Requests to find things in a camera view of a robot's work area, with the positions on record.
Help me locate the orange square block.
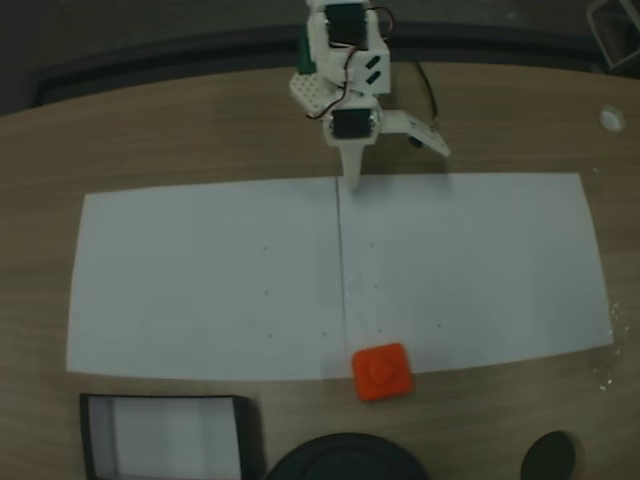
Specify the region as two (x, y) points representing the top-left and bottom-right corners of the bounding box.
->
(351, 342), (415, 403)

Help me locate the small white cap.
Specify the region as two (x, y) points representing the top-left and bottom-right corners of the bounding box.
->
(599, 105), (626, 134)

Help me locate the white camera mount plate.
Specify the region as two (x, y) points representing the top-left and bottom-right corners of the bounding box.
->
(380, 111), (452, 158)

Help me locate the white paper sheet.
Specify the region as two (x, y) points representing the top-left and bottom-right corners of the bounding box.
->
(336, 171), (616, 376)
(65, 176), (349, 383)

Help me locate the grey metal frame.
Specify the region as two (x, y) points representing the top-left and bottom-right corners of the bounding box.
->
(585, 0), (640, 77)

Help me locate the black round object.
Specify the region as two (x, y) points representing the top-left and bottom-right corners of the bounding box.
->
(263, 433), (432, 480)

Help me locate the dark brown box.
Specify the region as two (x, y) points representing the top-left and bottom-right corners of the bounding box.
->
(79, 392), (257, 480)

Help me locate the black oval object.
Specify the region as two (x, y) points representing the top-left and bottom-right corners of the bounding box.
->
(520, 430), (579, 480)

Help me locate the black cable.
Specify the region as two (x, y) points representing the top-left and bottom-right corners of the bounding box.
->
(415, 60), (441, 132)

